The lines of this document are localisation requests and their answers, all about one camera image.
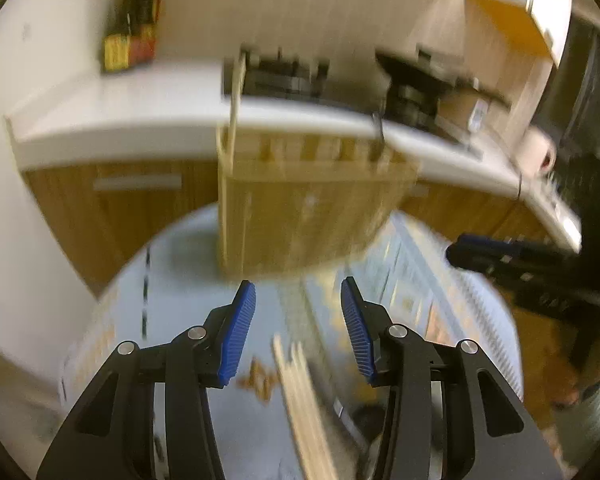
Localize wooden chopstick bundle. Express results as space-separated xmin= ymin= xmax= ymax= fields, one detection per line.
xmin=272 ymin=334 xmax=338 ymax=480

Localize white kitchen countertop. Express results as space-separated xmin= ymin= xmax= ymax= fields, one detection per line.
xmin=4 ymin=56 xmax=584 ymax=254

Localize blue patterned tablecloth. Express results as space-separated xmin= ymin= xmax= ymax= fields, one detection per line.
xmin=58 ymin=206 xmax=524 ymax=479

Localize white paper roll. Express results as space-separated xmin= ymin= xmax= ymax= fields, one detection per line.
xmin=514 ymin=126 xmax=557 ymax=178

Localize black wok pan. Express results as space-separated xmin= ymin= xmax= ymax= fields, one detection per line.
xmin=374 ymin=45 xmax=512 ymax=111

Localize black gas stove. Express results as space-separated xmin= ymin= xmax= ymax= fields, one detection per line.
xmin=239 ymin=44 xmax=506 ymax=132

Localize wooden base cabinet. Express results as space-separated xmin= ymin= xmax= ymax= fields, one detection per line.
xmin=21 ymin=160 xmax=554 ymax=296

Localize beige plastic utensil basket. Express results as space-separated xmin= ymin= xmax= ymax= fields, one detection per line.
xmin=216 ymin=55 xmax=419 ymax=280

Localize dark soy sauce bottle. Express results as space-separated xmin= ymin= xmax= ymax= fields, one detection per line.
xmin=102 ymin=0 xmax=133 ymax=73

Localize white refrigerator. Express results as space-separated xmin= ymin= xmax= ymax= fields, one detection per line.
xmin=0 ymin=0 xmax=114 ymax=382

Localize yellow label oil bottle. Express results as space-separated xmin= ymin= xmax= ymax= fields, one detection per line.
xmin=129 ymin=0 xmax=162 ymax=66

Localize metal drawer handle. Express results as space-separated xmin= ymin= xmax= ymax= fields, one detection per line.
xmin=93 ymin=174 xmax=182 ymax=192

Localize white orange wall cabinet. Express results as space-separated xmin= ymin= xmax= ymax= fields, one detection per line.
xmin=462 ymin=0 xmax=577 ymax=68

